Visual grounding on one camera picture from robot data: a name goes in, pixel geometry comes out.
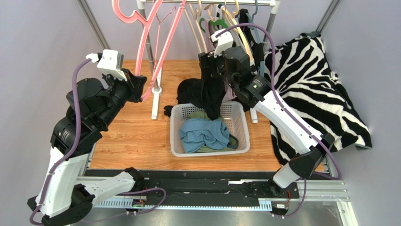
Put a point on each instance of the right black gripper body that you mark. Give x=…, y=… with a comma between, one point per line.
x=208, y=62

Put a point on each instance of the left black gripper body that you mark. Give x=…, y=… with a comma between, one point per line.
x=135, y=95

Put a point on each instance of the beige wooden hanger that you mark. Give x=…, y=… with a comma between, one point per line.
x=193, y=11

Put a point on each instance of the thin pink wire hanger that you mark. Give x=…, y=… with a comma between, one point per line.
x=170, y=35

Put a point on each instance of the blue tank top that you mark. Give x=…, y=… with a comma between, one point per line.
x=198, y=134

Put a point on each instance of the green tank top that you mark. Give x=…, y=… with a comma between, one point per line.
x=202, y=114

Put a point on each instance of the mauve tank top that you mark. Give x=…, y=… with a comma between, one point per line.
x=229, y=92

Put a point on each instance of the green hanger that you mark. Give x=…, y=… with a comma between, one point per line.
x=217, y=23

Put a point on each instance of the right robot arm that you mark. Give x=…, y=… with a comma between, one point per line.
x=233, y=66

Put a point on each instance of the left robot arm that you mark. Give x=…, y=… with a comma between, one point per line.
x=93, y=106

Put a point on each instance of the black tank top on right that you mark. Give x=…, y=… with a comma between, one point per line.
x=255, y=47

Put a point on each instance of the grey-blue hanger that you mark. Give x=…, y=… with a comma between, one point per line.
x=255, y=28

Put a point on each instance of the white plastic laundry basket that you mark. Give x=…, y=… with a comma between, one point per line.
x=233, y=116

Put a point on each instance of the metal clothes rack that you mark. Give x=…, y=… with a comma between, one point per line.
x=156, y=89

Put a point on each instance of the zebra print blanket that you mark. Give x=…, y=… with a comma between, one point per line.
x=303, y=78

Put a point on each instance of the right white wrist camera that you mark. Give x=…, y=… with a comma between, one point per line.
x=223, y=42

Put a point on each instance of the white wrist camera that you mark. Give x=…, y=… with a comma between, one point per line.
x=223, y=42
x=110, y=63

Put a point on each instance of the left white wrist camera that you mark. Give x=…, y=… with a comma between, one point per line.
x=110, y=63

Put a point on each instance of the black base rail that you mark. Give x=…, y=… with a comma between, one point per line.
x=214, y=188

